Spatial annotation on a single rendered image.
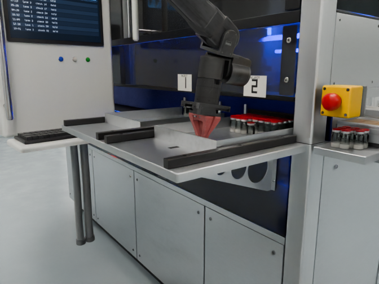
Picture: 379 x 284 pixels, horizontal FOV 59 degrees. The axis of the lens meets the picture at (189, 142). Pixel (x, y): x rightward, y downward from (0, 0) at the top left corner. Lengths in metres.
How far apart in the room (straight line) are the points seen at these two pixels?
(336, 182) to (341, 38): 0.40
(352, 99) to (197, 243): 0.81
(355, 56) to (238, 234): 0.64
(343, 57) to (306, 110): 0.18
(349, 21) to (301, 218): 0.52
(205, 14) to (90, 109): 0.99
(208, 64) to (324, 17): 0.30
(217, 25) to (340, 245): 0.78
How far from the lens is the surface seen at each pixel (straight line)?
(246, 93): 1.01
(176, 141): 0.85
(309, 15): 0.90
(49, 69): 1.53
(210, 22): 0.72
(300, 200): 0.94
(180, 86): 1.26
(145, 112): 1.31
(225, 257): 1.24
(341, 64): 0.97
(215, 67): 0.76
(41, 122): 1.53
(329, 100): 0.81
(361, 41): 1.05
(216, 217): 1.21
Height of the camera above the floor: 1.07
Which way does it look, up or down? 12 degrees down
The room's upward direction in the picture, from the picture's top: straight up
